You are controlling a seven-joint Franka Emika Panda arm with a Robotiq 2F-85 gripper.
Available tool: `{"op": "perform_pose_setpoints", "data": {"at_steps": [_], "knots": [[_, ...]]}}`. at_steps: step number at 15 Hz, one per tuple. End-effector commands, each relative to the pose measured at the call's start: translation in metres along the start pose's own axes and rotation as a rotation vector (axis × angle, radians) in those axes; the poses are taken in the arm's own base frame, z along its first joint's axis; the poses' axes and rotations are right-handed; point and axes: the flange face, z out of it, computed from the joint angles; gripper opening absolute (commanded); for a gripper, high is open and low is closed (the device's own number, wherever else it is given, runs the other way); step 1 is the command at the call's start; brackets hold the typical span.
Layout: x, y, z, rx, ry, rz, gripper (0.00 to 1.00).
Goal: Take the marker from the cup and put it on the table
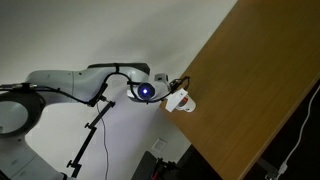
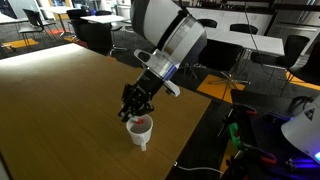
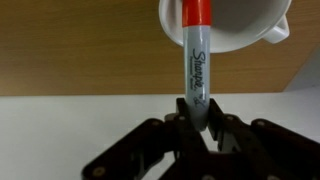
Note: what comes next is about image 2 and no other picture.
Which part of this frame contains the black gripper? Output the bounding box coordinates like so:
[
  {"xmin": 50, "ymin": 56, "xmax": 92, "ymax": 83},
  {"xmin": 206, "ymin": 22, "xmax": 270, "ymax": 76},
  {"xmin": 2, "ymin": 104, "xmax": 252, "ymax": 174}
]
[{"xmin": 117, "ymin": 70, "xmax": 168, "ymax": 123}]

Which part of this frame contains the grey marker with red cap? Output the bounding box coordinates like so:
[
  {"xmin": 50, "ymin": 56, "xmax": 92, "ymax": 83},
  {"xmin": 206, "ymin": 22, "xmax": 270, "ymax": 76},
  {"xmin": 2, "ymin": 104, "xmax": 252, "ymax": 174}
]
[{"xmin": 128, "ymin": 115, "xmax": 145, "ymax": 125}]

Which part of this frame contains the white mug with logo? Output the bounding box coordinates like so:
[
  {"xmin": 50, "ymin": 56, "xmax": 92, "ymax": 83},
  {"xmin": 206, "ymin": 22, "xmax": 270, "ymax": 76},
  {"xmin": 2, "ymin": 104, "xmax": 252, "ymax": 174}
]
[{"xmin": 125, "ymin": 113, "xmax": 154, "ymax": 153}]

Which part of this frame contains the black office chair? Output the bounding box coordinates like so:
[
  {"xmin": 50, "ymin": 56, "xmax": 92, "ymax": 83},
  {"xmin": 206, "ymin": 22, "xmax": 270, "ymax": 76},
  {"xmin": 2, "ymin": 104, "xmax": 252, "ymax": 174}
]
[
  {"xmin": 250, "ymin": 34, "xmax": 312, "ymax": 83},
  {"xmin": 65, "ymin": 8, "xmax": 92, "ymax": 41},
  {"xmin": 229, "ymin": 23, "xmax": 260, "ymax": 36},
  {"xmin": 281, "ymin": 41, "xmax": 320, "ymax": 96},
  {"xmin": 18, "ymin": 8, "xmax": 58, "ymax": 52},
  {"xmin": 77, "ymin": 22, "xmax": 115, "ymax": 56},
  {"xmin": 191, "ymin": 39, "xmax": 252, "ymax": 88},
  {"xmin": 196, "ymin": 18, "xmax": 219, "ymax": 30}
]

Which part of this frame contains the white cafe table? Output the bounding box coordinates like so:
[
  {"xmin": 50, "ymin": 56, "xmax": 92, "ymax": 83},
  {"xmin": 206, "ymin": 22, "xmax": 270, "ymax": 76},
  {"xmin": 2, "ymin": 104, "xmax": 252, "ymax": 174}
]
[
  {"xmin": 39, "ymin": 5, "xmax": 74, "ymax": 15},
  {"xmin": 209, "ymin": 29, "xmax": 286, "ymax": 58},
  {"xmin": 0, "ymin": 12, "xmax": 30, "ymax": 26},
  {"xmin": 79, "ymin": 14, "xmax": 127, "ymax": 25}
]

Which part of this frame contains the green clamp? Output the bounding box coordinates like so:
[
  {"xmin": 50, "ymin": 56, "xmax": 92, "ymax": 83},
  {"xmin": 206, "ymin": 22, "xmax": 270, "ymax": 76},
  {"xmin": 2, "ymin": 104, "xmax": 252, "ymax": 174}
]
[{"xmin": 227, "ymin": 121, "xmax": 242, "ymax": 150}]

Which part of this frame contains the steel refrigerator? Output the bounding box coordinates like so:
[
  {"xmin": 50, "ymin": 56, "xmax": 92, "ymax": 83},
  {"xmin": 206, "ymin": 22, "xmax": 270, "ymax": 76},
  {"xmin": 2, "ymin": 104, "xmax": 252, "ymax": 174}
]
[{"xmin": 266, "ymin": 0, "xmax": 320, "ymax": 46}]

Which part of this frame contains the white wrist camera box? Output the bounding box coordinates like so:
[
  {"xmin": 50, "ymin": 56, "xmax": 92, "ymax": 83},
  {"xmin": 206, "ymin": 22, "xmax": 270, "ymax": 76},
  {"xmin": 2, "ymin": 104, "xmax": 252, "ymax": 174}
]
[{"xmin": 133, "ymin": 49, "xmax": 181, "ymax": 98}]

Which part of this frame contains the white power cable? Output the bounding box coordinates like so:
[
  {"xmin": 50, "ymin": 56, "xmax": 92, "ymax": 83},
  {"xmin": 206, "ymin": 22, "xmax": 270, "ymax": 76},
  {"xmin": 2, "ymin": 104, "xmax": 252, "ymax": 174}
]
[{"xmin": 173, "ymin": 161, "xmax": 225, "ymax": 176}]

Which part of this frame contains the red handled clamp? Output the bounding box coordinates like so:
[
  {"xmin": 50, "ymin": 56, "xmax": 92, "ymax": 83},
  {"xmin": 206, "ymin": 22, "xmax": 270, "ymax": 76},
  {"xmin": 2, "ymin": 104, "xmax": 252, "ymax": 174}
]
[
  {"xmin": 241, "ymin": 143, "xmax": 278, "ymax": 167},
  {"xmin": 233, "ymin": 103, "xmax": 259, "ymax": 118}
]

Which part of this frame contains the thin black hanging cable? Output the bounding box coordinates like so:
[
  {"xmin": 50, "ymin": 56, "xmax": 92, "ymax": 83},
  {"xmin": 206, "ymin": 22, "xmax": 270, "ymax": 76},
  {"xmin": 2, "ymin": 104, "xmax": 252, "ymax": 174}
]
[{"xmin": 243, "ymin": 0, "xmax": 284, "ymax": 83}]

